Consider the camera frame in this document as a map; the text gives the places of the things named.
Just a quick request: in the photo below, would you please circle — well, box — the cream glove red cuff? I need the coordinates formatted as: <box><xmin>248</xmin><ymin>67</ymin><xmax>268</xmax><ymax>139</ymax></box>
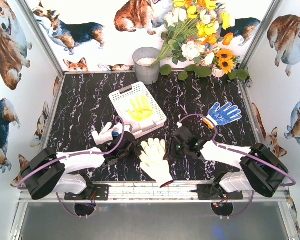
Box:
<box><xmin>139</xmin><ymin>154</ymin><xmax>174</xmax><ymax>188</ymax></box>

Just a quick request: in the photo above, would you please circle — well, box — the yellow coated work glove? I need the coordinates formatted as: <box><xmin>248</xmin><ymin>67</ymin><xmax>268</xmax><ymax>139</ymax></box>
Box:
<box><xmin>126</xmin><ymin>95</ymin><xmax>153</xmax><ymax>122</ymax></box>

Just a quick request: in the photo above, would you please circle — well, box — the white plastic storage basket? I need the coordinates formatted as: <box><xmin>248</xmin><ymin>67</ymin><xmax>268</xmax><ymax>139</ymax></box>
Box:
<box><xmin>109</xmin><ymin>82</ymin><xmax>167</xmax><ymax>139</ymax></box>

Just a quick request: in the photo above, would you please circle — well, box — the cream knit glove pair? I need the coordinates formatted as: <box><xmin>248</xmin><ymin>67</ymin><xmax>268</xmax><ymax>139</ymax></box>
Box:
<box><xmin>139</xmin><ymin>138</ymin><xmax>166</xmax><ymax>162</ymax></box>

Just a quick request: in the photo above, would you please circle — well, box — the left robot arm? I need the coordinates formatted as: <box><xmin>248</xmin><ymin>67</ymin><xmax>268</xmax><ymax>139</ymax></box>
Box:
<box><xmin>17</xmin><ymin>122</ymin><xmax>139</xmax><ymax>200</ymax></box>

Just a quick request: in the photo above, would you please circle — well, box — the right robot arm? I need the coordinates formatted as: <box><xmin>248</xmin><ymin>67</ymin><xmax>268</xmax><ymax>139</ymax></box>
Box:
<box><xmin>166</xmin><ymin>126</ymin><xmax>289</xmax><ymax>198</ymax></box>

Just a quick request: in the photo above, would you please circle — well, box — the white glove blue finger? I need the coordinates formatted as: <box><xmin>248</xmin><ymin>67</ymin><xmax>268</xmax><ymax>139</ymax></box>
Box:
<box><xmin>91</xmin><ymin>122</ymin><xmax>119</xmax><ymax>145</ymax></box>

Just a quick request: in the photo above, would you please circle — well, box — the blue dotted work glove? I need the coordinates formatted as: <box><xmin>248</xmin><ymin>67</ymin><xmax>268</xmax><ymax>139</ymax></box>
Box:
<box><xmin>203</xmin><ymin>102</ymin><xmax>242</xmax><ymax>129</ymax></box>

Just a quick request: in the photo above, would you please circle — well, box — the grey metal bucket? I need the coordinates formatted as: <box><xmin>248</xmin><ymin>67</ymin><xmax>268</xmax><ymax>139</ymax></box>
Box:
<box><xmin>132</xmin><ymin>47</ymin><xmax>160</xmax><ymax>85</ymax></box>

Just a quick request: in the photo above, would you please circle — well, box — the small sunflower pot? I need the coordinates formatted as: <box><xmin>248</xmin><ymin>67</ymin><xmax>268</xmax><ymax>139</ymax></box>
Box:
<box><xmin>211</xmin><ymin>48</ymin><xmax>241</xmax><ymax>78</ymax></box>

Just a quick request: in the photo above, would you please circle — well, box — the artificial flower bouquet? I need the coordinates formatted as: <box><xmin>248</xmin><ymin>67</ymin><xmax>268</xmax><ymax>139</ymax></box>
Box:
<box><xmin>153</xmin><ymin>0</ymin><xmax>236</xmax><ymax>65</ymax></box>

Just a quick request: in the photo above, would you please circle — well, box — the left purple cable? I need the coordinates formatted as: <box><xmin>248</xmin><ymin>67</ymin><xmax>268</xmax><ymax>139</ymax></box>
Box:
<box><xmin>16</xmin><ymin>115</ymin><xmax>126</xmax><ymax>220</ymax></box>

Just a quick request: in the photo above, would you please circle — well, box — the purple cable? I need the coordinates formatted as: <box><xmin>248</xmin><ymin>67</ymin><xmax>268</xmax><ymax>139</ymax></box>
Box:
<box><xmin>16</xmin><ymin>115</ymin><xmax>126</xmax><ymax>220</ymax></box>
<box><xmin>176</xmin><ymin>114</ymin><xmax>297</xmax><ymax>221</ymax></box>

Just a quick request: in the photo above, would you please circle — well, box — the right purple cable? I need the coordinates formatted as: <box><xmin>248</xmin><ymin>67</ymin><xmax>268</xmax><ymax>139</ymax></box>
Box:
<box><xmin>176</xmin><ymin>114</ymin><xmax>297</xmax><ymax>221</ymax></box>

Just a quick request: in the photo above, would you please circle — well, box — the aluminium front rail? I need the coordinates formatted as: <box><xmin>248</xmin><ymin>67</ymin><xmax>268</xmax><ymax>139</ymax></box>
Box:
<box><xmin>18</xmin><ymin>180</ymin><xmax>290</xmax><ymax>203</ymax></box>

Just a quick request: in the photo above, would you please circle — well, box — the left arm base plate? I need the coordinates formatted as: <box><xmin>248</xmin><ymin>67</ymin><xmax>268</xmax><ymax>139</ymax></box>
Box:
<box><xmin>64</xmin><ymin>184</ymin><xmax>110</xmax><ymax>201</ymax></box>

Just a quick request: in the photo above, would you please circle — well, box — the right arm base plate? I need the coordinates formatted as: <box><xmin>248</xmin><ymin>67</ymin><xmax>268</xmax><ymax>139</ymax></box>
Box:
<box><xmin>190</xmin><ymin>184</ymin><xmax>244</xmax><ymax>200</ymax></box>

